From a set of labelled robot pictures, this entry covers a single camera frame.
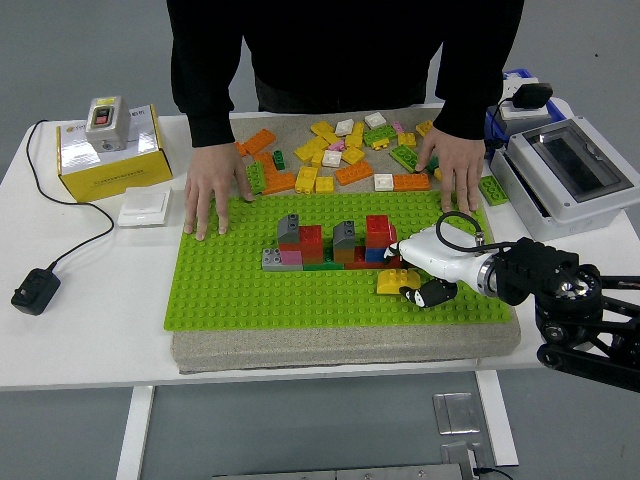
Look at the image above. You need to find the green studded baseplate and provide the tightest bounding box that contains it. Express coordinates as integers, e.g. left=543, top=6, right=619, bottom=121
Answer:
left=163, top=191, right=512, bottom=331

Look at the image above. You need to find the metal floor plate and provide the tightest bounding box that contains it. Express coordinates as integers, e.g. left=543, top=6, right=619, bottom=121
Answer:
left=432, top=392, right=481, bottom=435
left=439, top=442, right=484, bottom=469

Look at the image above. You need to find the black plug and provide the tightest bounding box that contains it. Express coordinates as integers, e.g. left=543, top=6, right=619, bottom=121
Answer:
left=512, top=82, right=555, bottom=110

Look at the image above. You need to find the grey switch box red button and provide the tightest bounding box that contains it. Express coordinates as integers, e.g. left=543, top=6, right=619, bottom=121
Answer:
left=84, top=95, right=131, bottom=154

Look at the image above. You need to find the white wall switch panel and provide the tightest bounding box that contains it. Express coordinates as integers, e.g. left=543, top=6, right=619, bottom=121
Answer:
left=117, top=187, right=173, bottom=229

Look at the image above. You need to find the grey flat brick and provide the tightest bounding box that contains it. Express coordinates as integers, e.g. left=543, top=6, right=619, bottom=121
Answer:
left=261, top=247, right=305, bottom=273

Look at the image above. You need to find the person's left hand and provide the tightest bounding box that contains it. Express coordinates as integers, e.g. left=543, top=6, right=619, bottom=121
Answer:
left=415, top=125, right=487, bottom=219

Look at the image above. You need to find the white table leg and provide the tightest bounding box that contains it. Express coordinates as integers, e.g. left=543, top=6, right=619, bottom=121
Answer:
left=474, top=357, right=520, bottom=466
left=115, top=384, right=157, bottom=480

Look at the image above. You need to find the black adapter cord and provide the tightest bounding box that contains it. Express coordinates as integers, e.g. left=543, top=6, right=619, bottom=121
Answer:
left=25, top=118, right=116, bottom=271

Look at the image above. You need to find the long orange brick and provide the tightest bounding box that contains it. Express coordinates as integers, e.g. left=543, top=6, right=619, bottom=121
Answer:
left=243, top=128, right=278, bottom=156
left=392, top=173, right=431, bottom=193
left=333, top=160, right=375, bottom=187

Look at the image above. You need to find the person's right hand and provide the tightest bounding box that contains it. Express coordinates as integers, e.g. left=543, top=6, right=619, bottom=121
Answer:
left=183, top=142, right=254, bottom=242

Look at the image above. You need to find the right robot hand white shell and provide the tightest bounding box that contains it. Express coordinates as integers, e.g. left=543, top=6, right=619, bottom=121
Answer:
left=382, top=225, right=494, bottom=310

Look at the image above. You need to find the person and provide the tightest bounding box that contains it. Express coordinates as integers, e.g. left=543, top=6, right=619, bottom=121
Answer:
left=165, top=0, right=526, bottom=149

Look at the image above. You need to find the black power adapter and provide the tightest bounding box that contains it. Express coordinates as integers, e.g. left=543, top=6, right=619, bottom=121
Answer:
left=10, top=267, right=62, bottom=316

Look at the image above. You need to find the white power socket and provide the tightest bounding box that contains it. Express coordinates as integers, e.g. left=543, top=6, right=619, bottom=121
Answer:
left=501, top=74, right=551, bottom=122

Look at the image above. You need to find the grey metal bar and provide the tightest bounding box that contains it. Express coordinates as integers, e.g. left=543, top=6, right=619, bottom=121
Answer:
left=212, top=462, right=476, bottom=480

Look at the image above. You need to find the light green brick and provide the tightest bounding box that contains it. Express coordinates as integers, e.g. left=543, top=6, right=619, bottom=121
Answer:
left=388, top=143, right=421, bottom=174
left=478, top=174, right=510, bottom=206
left=362, top=124, right=396, bottom=149
left=244, top=160, right=268, bottom=196

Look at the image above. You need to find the grey enclosure clear lid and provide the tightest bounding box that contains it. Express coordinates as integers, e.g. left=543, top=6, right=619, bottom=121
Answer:
left=488, top=115, right=640, bottom=242

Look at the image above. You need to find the low red brick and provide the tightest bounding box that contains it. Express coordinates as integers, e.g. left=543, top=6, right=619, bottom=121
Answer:
left=344, top=244, right=404, bottom=271

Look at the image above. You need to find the long yellow brick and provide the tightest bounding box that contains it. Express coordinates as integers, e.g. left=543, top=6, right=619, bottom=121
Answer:
left=293, top=135, right=330, bottom=164

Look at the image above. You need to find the black floor cable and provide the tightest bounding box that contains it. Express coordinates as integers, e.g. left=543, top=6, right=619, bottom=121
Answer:
left=472, top=465, right=516, bottom=480

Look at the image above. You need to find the grey slope brick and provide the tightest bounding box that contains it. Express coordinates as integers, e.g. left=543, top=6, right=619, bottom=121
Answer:
left=277, top=213, right=303, bottom=246
left=332, top=219, right=357, bottom=251

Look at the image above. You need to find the tall red brick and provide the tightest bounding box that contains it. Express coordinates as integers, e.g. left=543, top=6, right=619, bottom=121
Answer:
left=365, top=214, right=399, bottom=250

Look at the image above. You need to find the dark green plate brick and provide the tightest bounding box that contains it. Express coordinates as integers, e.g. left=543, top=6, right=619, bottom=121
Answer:
left=302, top=244, right=351, bottom=272

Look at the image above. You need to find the yellow curved toy brick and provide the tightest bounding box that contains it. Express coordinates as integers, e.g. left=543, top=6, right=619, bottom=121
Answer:
left=375, top=268, right=422, bottom=296

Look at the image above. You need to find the blue plastic bin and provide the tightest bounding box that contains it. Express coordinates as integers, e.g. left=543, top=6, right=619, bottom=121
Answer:
left=483, top=67, right=571, bottom=137

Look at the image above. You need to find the grey-brown foam mat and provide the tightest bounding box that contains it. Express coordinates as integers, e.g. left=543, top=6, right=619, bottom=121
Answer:
left=171, top=107, right=522, bottom=375

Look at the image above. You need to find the black plug cord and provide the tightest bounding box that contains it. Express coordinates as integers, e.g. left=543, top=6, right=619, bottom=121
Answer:
left=483, top=97, right=516, bottom=151

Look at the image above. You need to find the yellow white cardboard box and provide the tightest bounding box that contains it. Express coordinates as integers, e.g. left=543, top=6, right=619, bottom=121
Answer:
left=56, top=103, right=174, bottom=203

